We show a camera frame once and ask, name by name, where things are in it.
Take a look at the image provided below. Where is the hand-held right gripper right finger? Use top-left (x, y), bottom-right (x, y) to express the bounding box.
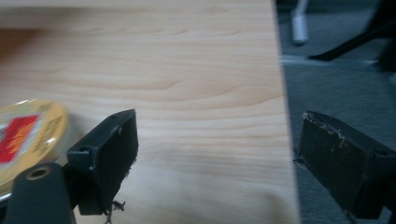
top-left (293, 110), bottom-right (396, 220)

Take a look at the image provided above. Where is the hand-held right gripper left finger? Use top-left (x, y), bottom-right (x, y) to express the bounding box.
top-left (65, 108), bottom-right (139, 217)

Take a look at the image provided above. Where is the round yellow tin red label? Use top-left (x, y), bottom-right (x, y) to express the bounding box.
top-left (0, 99), bottom-right (69, 200)

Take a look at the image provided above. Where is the white table leg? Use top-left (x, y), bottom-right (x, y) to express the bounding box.
top-left (290, 0), bottom-right (310, 46)

